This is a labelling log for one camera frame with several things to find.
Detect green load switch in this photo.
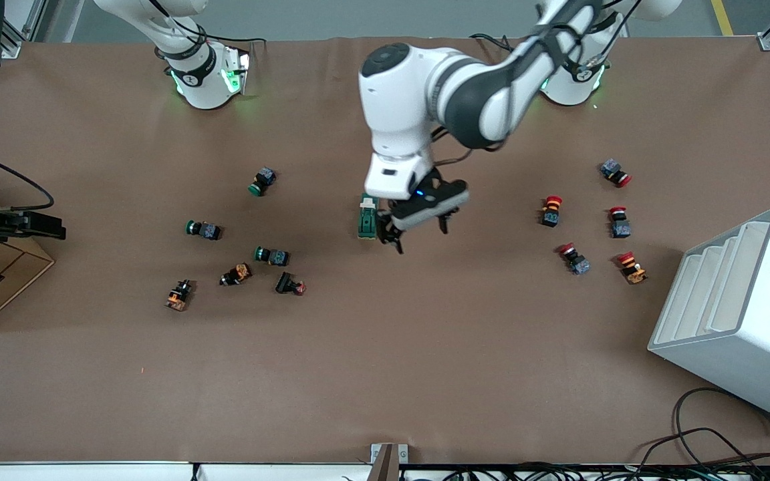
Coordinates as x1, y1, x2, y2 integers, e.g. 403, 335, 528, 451
357, 194, 380, 240

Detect brown cardboard box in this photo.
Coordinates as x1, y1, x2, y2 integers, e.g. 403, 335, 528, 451
0, 179, 55, 335

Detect red pushbutton with orange stripes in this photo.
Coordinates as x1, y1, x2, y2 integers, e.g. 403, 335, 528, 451
540, 195, 563, 228

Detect black pushbutton with red lens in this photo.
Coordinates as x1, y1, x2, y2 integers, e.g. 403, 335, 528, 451
275, 271, 307, 297

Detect green pushbutton with grey body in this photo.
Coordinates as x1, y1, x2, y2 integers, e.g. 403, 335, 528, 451
248, 166, 277, 197
185, 219, 223, 241
254, 246, 291, 267

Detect red pushbutton with grey body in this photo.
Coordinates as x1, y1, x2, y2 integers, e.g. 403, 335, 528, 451
609, 206, 632, 239
600, 158, 633, 188
556, 243, 592, 276

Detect black pushbutton with orange body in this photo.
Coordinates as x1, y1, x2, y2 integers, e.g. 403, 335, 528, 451
164, 279, 196, 312
219, 263, 253, 287

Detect red pushbutton with orange body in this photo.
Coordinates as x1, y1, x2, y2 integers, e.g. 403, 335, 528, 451
616, 251, 648, 285

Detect white slotted organizer box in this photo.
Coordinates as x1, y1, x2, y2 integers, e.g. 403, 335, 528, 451
648, 206, 770, 430

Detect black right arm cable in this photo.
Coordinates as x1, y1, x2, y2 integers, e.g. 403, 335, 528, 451
0, 154, 56, 213

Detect metal table edge bracket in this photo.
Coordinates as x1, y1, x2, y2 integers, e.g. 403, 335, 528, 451
370, 443, 409, 481

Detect white table edge rail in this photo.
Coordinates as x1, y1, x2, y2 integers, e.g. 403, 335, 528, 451
0, 461, 372, 481

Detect black cable bundle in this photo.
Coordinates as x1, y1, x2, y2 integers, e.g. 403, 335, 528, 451
398, 461, 770, 481

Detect black looped cable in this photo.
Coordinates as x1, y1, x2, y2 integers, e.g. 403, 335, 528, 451
632, 387, 770, 468

